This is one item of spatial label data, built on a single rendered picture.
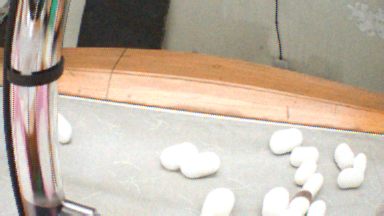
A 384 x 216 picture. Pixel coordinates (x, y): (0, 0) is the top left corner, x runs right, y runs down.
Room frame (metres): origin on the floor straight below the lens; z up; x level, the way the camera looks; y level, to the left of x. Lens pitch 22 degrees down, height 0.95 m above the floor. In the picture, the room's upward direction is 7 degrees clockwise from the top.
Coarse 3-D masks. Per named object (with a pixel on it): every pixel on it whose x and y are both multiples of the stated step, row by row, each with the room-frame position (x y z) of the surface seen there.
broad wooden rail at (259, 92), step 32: (0, 64) 0.54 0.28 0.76; (96, 64) 0.56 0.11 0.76; (128, 64) 0.56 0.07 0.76; (160, 64) 0.57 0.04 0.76; (192, 64) 0.58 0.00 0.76; (224, 64) 0.60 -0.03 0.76; (256, 64) 0.62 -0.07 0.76; (96, 96) 0.52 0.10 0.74; (128, 96) 0.52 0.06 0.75; (160, 96) 0.52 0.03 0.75; (192, 96) 0.52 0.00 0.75; (224, 96) 0.53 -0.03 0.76; (256, 96) 0.53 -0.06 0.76; (288, 96) 0.53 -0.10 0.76; (320, 96) 0.55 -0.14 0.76; (352, 96) 0.57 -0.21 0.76; (352, 128) 0.51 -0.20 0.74
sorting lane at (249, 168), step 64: (0, 128) 0.40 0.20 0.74; (128, 128) 0.46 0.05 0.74; (192, 128) 0.48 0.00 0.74; (256, 128) 0.49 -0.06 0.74; (320, 128) 0.51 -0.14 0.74; (0, 192) 0.28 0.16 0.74; (128, 192) 0.34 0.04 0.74; (192, 192) 0.36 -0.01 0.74; (256, 192) 0.37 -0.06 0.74; (320, 192) 0.36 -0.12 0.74
